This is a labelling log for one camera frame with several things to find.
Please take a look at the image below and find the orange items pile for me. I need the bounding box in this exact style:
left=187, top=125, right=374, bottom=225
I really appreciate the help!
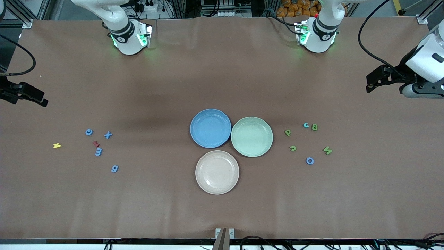
left=276, top=0, right=321, bottom=18

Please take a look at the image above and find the green round plate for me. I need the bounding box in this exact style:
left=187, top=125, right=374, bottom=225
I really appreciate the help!
left=231, top=116, right=274, bottom=158

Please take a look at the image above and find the white power strip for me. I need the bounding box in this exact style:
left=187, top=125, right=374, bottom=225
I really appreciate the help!
left=137, top=0, right=163, bottom=13
left=217, top=10, right=253, bottom=18

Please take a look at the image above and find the blue round plate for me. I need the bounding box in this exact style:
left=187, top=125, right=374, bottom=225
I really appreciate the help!
left=190, top=109, right=232, bottom=149

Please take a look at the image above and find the beige round plate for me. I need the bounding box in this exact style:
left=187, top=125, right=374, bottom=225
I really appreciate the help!
left=195, top=150, right=240, bottom=195

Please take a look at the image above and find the brown table cover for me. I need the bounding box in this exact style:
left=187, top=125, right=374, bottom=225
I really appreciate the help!
left=0, top=16, right=444, bottom=241

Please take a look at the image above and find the aluminium frame profile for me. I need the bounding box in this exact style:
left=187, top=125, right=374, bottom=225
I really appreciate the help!
left=5, top=0, right=34, bottom=29
left=416, top=0, right=444, bottom=25

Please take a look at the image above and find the black base cable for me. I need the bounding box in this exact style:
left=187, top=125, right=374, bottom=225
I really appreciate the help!
left=271, top=16, right=299, bottom=35

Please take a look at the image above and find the metal table edge bracket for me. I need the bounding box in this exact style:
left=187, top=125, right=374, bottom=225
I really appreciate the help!
left=215, top=228, right=235, bottom=240

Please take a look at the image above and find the brown post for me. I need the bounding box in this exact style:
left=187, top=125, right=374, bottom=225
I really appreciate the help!
left=212, top=228, right=228, bottom=250

